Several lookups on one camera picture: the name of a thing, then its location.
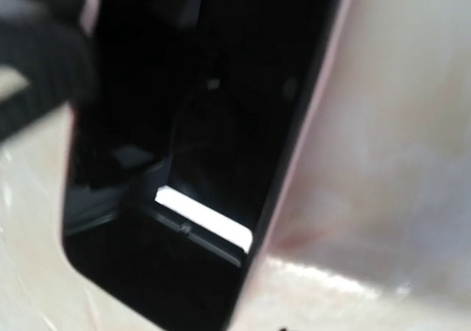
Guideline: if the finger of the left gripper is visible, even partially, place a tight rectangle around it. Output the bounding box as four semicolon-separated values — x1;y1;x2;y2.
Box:
1;0;98;140

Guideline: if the black phone back up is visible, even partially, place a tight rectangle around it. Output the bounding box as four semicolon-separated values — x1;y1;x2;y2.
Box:
63;0;341;330

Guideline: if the pink phone case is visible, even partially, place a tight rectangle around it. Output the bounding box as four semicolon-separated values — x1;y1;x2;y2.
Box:
65;0;358;331

